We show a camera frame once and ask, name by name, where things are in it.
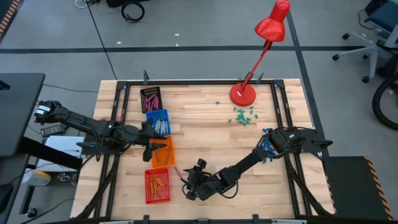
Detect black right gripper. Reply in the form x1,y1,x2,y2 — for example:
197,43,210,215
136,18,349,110
180,158,220,202

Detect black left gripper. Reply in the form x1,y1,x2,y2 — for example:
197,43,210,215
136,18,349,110
137,119,168,163

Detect orange plastic basket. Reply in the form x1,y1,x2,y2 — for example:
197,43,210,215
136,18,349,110
149,135,176,169

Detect blue plastic basket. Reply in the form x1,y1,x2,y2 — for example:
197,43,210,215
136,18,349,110
146,109,172,137

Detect red plastic basket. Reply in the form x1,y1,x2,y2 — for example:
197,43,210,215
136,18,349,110
144,167,171,205

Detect black plastic basket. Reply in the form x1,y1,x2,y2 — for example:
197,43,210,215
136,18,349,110
140,86,164,114

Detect silver aluminium extrusion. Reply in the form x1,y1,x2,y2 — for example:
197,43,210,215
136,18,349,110
99,219,135,224
272,219,308,224

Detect red desk lamp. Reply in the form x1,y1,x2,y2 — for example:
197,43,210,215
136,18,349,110
229,0,292,108

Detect white box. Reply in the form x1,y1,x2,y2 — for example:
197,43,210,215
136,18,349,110
44,135,85,172

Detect black power adapter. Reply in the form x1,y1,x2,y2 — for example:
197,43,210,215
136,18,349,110
40,124,68,138

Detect black desk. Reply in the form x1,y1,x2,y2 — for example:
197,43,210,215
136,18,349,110
0,72,84,175

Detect black equipment box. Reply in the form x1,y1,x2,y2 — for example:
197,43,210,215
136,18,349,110
105,0,150,8

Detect black platform hazard-striped edge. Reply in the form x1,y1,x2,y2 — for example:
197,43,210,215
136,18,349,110
321,155,395,222

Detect black ramp orange stripe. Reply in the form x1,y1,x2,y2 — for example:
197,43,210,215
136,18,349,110
0,0,22,43

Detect grey office chair blue seat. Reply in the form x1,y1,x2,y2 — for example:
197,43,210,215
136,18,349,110
331,0,398,84

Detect black aluminium table frame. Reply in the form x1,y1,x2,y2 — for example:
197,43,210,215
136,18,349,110
72,70,336,224

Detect thin black floor cable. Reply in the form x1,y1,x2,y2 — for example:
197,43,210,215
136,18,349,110
85,0,118,81

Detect coiled black cable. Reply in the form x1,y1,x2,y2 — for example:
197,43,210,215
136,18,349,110
120,1,146,24

